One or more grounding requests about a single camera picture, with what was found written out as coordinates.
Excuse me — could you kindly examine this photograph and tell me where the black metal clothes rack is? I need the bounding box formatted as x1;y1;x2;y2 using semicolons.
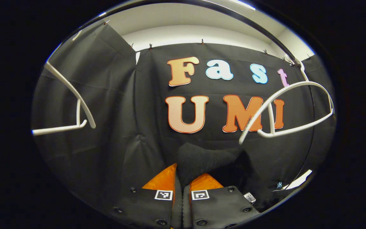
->
170;0;317;188

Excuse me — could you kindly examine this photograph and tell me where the white plastic clothes hanger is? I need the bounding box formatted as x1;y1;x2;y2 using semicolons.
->
31;30;96;136
239;54;335;145

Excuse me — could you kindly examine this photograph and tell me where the black backdrop cloth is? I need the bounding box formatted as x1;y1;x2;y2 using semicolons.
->
30;22;336;220

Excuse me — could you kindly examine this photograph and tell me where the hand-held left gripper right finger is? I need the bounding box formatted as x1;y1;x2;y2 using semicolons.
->
182;173;260;229

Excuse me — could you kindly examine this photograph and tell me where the black knit jacket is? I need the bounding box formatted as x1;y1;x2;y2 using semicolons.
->
174;142;285;212

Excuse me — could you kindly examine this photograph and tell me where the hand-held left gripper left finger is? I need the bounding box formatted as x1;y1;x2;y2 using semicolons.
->
112;163;183;229

